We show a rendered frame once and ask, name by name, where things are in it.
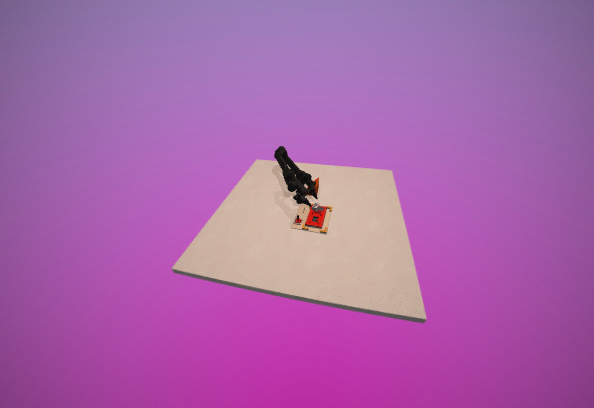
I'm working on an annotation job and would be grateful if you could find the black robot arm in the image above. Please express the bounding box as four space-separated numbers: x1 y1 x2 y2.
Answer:
274 146 316 192

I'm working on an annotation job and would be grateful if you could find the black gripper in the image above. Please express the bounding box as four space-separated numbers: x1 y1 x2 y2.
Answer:
296 184 318 207

